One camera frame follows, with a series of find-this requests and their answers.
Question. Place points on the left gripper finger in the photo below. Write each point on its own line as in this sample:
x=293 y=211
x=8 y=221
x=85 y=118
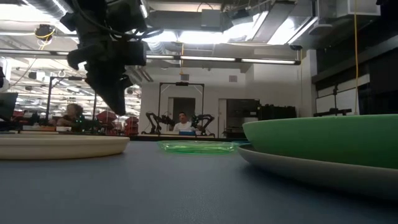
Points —
x=102 y=96
x=121 y=93

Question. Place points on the cream plastic plate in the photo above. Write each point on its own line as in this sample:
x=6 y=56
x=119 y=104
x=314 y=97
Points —
x=56 y=147

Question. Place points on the clear green plastic plate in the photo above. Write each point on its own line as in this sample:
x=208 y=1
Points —
x=196 y=147

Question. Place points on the opaque green plastic plate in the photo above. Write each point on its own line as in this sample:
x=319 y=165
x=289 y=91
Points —
x=326 y=140

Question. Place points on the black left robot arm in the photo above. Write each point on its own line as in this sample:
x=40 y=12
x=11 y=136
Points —
x=93 y=18

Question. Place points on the black background robot arm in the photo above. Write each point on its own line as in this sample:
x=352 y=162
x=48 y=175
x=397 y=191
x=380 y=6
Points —
x=152 y=118
x=203 y=118

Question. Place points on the red storage bins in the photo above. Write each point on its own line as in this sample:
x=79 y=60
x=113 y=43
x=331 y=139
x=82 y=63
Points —
x=107 y=117

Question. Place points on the person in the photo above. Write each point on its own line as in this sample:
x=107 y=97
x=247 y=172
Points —
x=71 y=116
x=184 y=126

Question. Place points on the blue box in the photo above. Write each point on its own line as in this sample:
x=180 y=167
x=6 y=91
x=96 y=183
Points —
x=186 y=132

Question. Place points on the dark monitor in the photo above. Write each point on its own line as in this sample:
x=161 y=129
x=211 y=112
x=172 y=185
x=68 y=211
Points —
x=7 y=104

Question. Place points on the blue table mat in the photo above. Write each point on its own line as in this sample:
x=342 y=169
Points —
x=155 y=186

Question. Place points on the long ceiling light strip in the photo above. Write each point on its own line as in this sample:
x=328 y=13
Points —
x=217 y=58

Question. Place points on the grey ceiling box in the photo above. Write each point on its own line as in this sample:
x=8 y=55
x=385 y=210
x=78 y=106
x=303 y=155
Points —
x=211 y=18

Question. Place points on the black shelf rack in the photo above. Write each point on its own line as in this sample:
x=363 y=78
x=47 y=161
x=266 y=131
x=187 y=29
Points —
x=241 y=115

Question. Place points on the black storage crates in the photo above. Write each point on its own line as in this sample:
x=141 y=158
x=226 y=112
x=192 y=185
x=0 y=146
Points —
x=276 y=112

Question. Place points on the large pale grey-green plate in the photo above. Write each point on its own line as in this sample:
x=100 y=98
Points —
x=295 y=172

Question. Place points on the black tripod stand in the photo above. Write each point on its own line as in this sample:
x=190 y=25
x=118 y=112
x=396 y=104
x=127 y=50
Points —
x=335 y=96

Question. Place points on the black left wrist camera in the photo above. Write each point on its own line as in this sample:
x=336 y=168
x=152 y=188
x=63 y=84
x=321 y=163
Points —
x=135 y=53

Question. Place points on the black table frame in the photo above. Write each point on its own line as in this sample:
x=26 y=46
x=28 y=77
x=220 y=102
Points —
x=146 y=137

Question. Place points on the black gantry frame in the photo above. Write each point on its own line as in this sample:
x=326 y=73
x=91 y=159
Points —
x=182 y=83
x=49 y=96

